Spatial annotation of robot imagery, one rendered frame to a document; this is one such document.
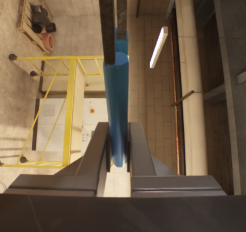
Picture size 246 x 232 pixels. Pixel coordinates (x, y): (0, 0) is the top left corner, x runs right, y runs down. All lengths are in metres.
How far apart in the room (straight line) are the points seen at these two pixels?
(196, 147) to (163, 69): 2.37
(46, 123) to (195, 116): 3.13
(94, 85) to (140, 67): 1.35
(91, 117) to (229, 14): 3.39
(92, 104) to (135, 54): 1.85
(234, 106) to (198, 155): 0.98
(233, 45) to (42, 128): 4.17
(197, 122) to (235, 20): 1.98
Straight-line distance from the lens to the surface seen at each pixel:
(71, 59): 3.22
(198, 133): 3.16
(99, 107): 3.90
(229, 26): 3.80
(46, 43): 4.60
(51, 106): 4.19
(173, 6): 5.16
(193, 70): 3.38
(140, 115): 4.32
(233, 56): 3.53
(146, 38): 5.08
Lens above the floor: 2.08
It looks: level
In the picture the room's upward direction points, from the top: 90 degrees clockwise
